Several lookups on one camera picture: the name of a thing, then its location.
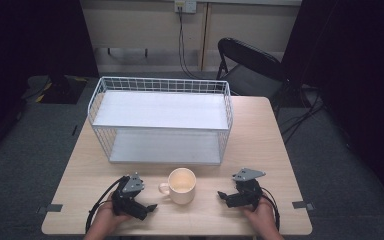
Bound black floor cables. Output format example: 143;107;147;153
276;79;331;145

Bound dark curtain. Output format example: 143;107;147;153
281;0;384;214
0;0;100;168

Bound grey tape strip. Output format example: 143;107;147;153
291;200;315;212
36;203;64;215

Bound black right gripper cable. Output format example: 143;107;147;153
261;187;281;232

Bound black folding chair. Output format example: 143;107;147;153
216;37;289;109

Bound person's left hand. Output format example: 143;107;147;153
92;193;133;236

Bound white wire shelf rack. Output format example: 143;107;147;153
87;76;234;166

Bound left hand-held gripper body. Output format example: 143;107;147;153
111;172;150;221

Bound cream ceramic mug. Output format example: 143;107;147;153
158;167;197;206

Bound black stand base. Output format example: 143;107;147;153
34;74;88;105

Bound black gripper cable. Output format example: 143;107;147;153
261;187;281;232
85;175;128;234

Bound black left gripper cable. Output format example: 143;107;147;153
85;175;128;234

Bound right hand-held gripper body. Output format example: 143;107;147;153
225;167;267;212

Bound white wall socket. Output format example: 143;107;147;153
174;0;198;15

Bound black wall cable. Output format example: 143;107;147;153
177;6;201;80

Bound person's right hand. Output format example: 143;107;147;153
240;192;278;234

